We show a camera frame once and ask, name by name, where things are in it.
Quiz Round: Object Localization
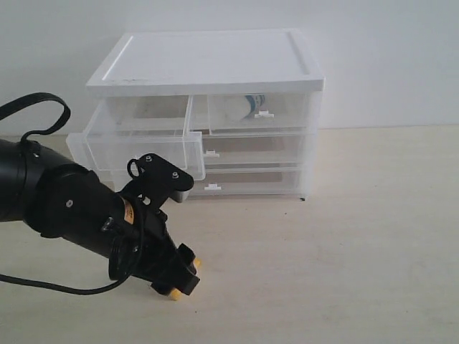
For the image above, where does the blue white cylindrical bottle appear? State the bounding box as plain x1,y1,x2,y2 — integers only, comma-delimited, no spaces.
223,94,265,121

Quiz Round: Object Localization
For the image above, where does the yellow cheese wedge block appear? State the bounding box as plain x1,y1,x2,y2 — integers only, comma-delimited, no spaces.
159,258,201,300

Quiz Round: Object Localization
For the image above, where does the white plastic drawer cabinet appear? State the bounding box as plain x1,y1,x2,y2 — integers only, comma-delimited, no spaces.
87,29,325,199

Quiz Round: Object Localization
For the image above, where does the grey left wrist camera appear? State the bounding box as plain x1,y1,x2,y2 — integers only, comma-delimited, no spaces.
120,153,194,210

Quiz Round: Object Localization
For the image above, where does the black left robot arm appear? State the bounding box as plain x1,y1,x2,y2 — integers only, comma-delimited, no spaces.
1,140,199,295

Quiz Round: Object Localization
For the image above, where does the wide clear drawer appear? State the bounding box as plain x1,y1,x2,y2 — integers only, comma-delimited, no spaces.
189,167,309,198
202,135,309,165

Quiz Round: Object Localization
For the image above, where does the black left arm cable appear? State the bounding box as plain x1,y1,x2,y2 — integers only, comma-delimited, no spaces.
0,92,146,297

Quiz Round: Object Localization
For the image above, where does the middle wide clear drawer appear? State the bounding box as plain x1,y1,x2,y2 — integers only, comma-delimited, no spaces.
202,135,309,165

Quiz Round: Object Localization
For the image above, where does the bottom wide clear drawer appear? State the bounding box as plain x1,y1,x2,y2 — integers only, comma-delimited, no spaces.
189,167,309,198

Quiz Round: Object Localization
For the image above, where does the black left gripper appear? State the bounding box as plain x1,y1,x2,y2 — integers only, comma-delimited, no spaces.
105,200,199,296

